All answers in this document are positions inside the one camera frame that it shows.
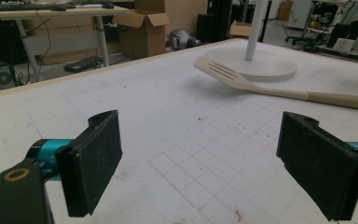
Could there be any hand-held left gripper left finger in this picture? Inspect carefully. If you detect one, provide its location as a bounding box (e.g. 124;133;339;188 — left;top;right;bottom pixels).
25;109;123;218

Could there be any small cardboard box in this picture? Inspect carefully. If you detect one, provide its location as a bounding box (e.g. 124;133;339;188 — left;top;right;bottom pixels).
228;21;253;39

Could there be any large cardboard box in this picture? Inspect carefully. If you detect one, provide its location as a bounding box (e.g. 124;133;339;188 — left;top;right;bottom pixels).
133;0;209;35

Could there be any open cardboard box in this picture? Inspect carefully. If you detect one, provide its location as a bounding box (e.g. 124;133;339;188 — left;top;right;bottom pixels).
112;8;171;60

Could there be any black flat device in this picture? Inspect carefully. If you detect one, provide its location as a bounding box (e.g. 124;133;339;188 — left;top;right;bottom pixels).
63;55;104;74

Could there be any beige slotted spatula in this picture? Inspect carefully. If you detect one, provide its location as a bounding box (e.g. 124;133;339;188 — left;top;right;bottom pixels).
193;55;358;112

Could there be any grey backpack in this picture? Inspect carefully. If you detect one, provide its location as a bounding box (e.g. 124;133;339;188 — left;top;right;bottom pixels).
167;28;201;50

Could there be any white stand pole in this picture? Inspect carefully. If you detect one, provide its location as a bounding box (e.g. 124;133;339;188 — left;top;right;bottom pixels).
244;0;269;62

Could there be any white round stand base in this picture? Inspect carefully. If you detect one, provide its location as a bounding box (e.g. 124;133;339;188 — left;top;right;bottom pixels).
202;47;297;83

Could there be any black monitor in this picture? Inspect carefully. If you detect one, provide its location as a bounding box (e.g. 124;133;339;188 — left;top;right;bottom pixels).
326;17;358;49

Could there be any black keyboard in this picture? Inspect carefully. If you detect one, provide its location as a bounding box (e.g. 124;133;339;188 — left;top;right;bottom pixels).
0;2;76;12

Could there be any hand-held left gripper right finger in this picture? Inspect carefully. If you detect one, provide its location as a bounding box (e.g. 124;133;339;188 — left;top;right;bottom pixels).
276;111;358;222

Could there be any light wooden desk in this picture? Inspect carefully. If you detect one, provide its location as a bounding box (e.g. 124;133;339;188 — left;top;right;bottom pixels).
0;3;129;83

